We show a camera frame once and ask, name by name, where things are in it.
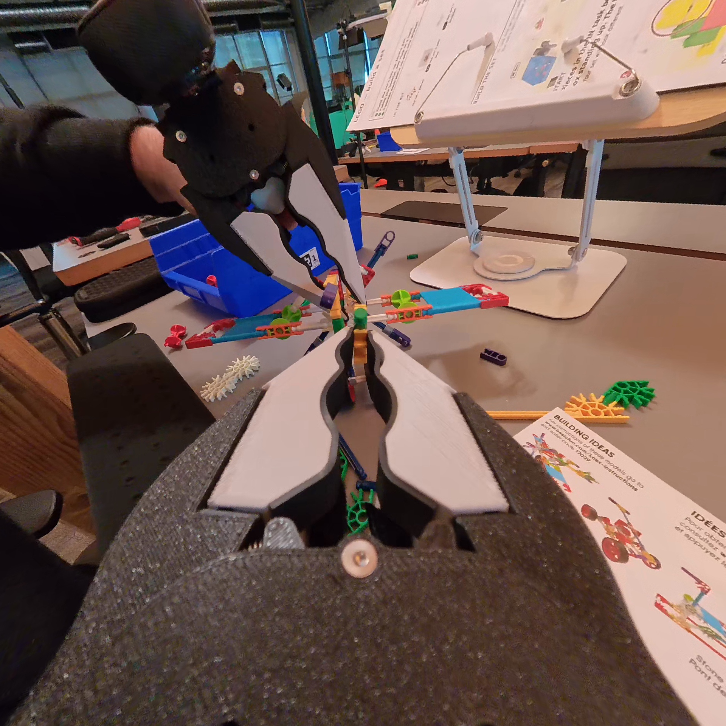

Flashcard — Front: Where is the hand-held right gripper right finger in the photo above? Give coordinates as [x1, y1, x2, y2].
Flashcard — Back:
[369, 330, 509, 517]

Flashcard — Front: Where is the red handled screwdriver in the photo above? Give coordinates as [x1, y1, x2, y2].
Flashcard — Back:
[68, 217, 143, 246]

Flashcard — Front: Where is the wooden tool tray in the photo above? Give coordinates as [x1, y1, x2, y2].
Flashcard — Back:
[53, 218, 188, 286]

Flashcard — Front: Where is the black metal post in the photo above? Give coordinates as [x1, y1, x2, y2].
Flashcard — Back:
[290, 0, 339, 165]

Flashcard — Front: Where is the orange toothed connector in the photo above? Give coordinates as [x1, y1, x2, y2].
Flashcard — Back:
[564, 393, 630, 424]

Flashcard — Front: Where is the person's left hand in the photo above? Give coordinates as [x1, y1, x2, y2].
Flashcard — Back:
[130, 125, 196, 219]

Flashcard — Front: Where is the black office chair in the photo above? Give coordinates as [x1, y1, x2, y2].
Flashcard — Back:
[0, 490, 94, 721]

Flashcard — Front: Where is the black chair armrest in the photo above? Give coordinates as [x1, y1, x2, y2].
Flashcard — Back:
[75, 255, 174, 323]

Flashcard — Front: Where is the table cable hatch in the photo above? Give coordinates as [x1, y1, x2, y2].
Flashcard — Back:
[380, 200, 508, 226]

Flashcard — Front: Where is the black round pad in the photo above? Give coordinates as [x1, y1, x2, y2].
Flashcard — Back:
[88, 322, 137, 351]

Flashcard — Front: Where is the person's left forearm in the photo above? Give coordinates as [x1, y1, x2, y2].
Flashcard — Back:
[0, 105, 157, 250]

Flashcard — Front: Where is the black dotted rubber mat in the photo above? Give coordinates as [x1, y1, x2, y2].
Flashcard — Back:
[67, 333, 216, 557]

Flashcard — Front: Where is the background work table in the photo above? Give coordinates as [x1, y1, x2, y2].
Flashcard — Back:
[340, 142, 579, 196]

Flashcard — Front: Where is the green toothed connector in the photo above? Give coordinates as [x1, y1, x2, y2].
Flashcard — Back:
[602, 380, 656, 409]

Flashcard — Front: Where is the wooden cabinet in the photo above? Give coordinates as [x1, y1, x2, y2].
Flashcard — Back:
[0, 326, 94, 534]

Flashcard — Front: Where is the building ideas booklet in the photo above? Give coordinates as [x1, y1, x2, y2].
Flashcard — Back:
[513, 407, 726, 726]

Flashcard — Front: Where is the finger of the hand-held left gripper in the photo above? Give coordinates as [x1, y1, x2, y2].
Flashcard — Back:
[230, 211, 327, 307]
[286, 163, 368, 304]

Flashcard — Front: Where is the large green fan connector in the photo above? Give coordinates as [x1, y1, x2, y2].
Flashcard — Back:
[346, 488, 375, 534]

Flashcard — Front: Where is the white document stand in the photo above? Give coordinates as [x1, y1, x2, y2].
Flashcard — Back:
[390, 71, 726, 320]

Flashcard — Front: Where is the blue plastic bin with tag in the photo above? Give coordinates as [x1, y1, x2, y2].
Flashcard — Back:
[149, 181, 364, 318]

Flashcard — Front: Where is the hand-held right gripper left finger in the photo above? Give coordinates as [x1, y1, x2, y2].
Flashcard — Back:
[207, 329, 352, 511]

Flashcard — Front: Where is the colourful construction toy model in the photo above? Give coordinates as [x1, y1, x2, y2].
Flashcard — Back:
[184, 230, 509, 405]

